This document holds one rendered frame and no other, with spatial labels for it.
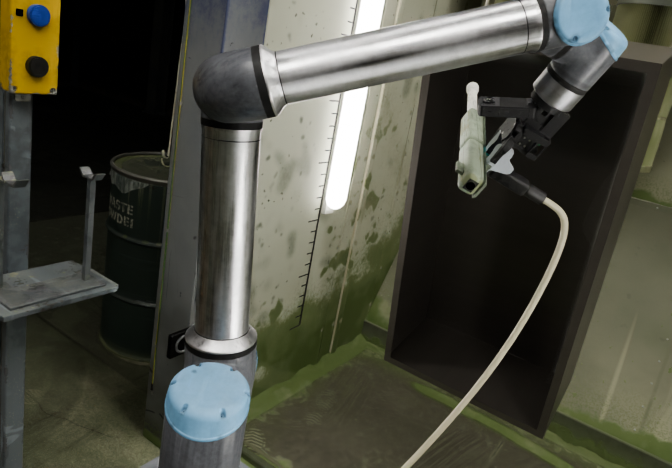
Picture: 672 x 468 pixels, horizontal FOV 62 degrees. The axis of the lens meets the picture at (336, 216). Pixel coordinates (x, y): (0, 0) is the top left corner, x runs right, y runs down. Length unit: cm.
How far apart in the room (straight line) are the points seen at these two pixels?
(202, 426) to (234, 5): 120
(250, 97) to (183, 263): 115
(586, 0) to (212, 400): 89
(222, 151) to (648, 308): 232
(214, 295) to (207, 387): 18
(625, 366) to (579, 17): 214
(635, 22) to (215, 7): 176
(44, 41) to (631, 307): 256
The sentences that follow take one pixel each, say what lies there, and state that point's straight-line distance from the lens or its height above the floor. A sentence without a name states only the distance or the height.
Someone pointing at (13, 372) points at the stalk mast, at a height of 47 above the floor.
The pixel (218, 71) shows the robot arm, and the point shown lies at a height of 146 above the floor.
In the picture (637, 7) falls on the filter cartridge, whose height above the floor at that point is 192.
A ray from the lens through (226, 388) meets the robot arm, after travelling 109.
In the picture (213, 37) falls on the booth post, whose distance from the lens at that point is 180.
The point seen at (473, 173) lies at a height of 134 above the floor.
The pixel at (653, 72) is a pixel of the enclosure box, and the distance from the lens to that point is 154.
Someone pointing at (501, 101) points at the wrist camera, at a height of 149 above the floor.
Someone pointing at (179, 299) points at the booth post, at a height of 63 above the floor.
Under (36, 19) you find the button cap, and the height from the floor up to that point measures 147.
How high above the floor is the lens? 153
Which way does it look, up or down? 16 degrees down
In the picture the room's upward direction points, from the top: 11 degrees clockwise
